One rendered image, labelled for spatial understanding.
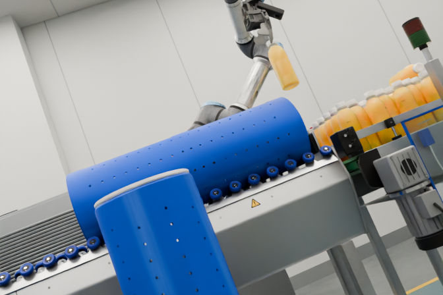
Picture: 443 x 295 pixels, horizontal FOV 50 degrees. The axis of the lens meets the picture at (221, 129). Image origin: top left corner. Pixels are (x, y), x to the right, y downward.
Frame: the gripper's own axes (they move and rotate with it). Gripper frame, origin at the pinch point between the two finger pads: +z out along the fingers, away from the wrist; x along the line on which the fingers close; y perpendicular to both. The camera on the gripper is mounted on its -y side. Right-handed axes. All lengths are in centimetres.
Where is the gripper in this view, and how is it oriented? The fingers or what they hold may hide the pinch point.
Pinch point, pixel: (271, 43)
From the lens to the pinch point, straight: 191.6
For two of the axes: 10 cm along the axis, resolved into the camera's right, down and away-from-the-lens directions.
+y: -9.6, 1.8, -2.2
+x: 1.5, -3.6, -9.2
